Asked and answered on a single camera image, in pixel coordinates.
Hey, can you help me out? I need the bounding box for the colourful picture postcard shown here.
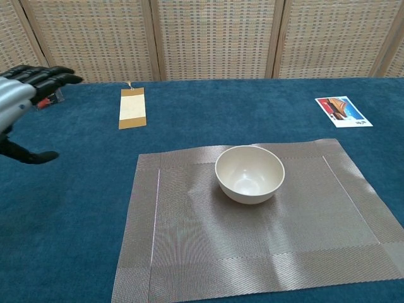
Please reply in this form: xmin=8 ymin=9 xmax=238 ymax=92
xmin=314 ymin=95 xmax=374 ymax=128

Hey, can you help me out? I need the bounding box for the white ceramic bowl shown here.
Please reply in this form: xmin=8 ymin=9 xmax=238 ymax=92
xmin=215 ymin=145 xmax=286 ymax=205

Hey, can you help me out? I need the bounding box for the brown and cream bookmark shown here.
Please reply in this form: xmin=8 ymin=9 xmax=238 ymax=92
xmin=118 ymin=81 xmax=148 ymax=131

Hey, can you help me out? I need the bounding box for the blue velvet tablecloth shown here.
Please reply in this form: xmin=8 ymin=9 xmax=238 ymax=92
xmin=0 ymin=76 xmax=404 ymax=303

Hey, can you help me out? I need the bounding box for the woven bamboo folding screen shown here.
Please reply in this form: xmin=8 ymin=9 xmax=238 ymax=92
xmin=0 ymin=0 xmax=404 ymax=90

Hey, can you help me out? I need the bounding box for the gray woven placemat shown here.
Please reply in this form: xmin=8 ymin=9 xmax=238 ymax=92
xmin=111 ymin=138 xmax=404 ymax=303

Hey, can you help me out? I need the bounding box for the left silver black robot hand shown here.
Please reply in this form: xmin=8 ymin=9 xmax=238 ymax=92
xmin=0 ymin=64 xmax=84 ymax=165

